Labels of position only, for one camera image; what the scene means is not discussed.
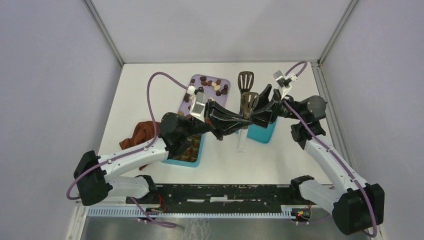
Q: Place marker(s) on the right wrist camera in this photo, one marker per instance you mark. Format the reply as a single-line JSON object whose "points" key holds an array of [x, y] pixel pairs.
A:
{"points": [[284, 82]]}

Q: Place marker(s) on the purple chocolate tray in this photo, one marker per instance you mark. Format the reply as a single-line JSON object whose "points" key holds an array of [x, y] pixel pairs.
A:
{"points": [[213, 87]]}

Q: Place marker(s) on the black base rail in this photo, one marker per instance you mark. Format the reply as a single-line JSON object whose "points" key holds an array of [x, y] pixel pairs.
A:
{"points": [[222, 198]]}

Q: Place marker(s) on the teal box lid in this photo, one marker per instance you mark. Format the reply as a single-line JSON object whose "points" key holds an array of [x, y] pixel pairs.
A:
{"points": [[260, 134]]}

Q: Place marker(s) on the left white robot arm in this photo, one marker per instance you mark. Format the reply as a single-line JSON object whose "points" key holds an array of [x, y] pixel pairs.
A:
{"points": [[97, 177]]}

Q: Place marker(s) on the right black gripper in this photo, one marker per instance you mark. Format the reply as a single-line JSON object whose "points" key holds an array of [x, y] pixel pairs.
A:
{"points": [[266, 111]]}

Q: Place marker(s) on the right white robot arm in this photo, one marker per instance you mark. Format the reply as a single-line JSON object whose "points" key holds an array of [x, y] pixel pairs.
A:
{"points": [[354, 204]]}

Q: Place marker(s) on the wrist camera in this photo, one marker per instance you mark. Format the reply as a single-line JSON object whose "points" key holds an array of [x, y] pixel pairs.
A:
{"points": [[198, 106], [284, 82]]}

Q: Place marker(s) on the brown cloth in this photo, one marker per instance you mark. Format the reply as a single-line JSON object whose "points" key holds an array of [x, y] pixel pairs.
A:
{"points": [[143, 132]]}

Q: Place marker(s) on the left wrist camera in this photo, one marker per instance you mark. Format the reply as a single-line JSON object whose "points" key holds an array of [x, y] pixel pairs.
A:
{"points": [[198, 106]]}

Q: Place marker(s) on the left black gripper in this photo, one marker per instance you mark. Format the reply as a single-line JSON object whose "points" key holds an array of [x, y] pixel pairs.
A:
{"points": [[220, 120]]}

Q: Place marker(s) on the teal chocolate box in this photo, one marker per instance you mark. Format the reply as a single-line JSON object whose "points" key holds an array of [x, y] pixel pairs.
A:
{"points": [[191, 156]]}

